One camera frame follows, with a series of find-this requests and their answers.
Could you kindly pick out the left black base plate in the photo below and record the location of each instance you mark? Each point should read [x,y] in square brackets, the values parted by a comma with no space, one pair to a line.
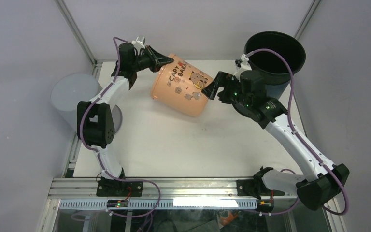
[113,188]

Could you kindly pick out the white slotted cable duct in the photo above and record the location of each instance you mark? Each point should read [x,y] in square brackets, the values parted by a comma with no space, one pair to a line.
[163,204]

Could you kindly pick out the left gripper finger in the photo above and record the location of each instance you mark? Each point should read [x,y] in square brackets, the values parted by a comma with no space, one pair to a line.
[158,65]
[156,57]

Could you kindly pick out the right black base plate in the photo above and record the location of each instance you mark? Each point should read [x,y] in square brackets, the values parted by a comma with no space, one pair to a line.
[251,187]

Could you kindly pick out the grey plastic bin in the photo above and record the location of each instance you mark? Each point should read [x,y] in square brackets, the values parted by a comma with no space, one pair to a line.
[77,87]

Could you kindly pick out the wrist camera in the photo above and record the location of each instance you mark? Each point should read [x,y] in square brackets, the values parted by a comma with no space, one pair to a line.
[242,65]
[139,42]

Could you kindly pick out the dark blue bin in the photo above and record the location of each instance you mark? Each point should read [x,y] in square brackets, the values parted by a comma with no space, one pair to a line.
[275,91]

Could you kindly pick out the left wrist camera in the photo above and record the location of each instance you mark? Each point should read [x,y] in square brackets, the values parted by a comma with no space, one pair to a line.
[139,42]

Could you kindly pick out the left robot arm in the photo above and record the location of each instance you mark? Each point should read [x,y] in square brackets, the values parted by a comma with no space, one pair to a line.
[95,123]

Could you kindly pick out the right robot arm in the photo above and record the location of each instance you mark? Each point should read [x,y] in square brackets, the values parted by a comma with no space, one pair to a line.
[321,179]

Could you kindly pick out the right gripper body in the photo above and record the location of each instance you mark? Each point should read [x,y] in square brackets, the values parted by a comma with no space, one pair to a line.
[233,82]

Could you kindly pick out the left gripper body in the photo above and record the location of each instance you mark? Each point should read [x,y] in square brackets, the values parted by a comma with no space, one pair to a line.
[144,61]

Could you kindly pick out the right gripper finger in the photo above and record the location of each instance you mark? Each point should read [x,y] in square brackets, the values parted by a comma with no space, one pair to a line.
[210,91]
[226,94]

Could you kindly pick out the orange capybara bin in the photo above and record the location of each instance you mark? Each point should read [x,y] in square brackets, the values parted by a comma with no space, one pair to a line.
[179,85]

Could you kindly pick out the aluminium mounting rail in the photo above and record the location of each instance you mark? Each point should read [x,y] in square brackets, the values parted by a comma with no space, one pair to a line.
[153,188]

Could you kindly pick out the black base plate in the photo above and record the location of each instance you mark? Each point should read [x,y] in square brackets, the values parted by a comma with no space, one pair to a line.
[251,187]
[113,188]

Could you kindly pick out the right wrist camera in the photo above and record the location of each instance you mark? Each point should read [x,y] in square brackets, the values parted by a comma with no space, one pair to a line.
[242,65]

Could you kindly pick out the black ribbed bin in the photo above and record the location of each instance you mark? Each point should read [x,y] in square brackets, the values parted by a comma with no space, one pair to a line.
[280,48]

